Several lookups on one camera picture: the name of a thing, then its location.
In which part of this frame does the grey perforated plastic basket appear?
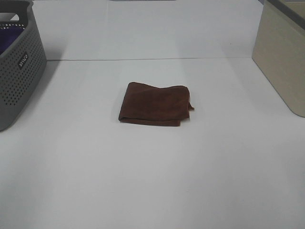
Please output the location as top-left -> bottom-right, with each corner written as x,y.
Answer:
0,0 -> 47,130

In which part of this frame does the beige plastic basket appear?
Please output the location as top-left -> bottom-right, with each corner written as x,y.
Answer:
252,0 -> 305,117

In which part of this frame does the purple towel in basket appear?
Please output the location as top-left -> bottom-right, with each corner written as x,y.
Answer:
0,26 -> 24,54

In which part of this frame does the brown towel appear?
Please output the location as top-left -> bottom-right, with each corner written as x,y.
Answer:
118,82 -> 194,126

